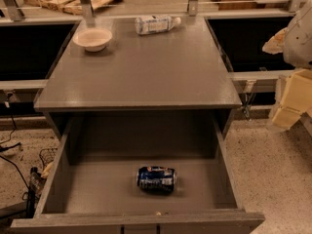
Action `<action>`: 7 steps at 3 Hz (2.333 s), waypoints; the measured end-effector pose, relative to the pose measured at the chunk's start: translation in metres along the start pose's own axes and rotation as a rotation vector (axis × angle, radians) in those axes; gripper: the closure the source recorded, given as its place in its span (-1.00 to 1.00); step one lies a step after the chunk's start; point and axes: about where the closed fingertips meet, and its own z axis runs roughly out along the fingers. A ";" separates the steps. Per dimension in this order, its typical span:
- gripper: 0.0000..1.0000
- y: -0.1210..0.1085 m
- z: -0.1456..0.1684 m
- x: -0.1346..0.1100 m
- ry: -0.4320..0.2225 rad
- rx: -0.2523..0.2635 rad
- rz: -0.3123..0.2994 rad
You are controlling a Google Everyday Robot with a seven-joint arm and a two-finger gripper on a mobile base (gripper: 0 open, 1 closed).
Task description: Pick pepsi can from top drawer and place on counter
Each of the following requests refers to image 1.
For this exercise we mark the clear plastic water bottle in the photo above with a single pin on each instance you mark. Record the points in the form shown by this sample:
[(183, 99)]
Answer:
[(155, 24)]

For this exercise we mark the blue pepsi can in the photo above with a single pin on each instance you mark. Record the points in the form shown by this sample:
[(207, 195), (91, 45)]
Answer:
[(155, 178)]

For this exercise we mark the black wire basket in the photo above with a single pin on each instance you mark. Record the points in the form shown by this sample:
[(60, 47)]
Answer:
[(47, 155)]

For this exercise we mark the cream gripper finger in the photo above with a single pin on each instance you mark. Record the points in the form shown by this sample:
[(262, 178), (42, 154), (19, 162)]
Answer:
[(275, 44), (296, 99)]

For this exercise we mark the white ceramic bowl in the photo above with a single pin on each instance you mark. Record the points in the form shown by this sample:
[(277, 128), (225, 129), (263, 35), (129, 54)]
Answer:
[(92, 39)]

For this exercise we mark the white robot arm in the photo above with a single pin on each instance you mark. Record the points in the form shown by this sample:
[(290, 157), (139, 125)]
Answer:
[(295, 43)]

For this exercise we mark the grey open drawer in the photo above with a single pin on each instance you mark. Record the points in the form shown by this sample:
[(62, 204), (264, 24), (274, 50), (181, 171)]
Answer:
[(92, 186)]

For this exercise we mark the grey cabinet counter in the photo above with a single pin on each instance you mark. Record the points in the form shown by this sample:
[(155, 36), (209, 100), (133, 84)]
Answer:
[(180, 69)]

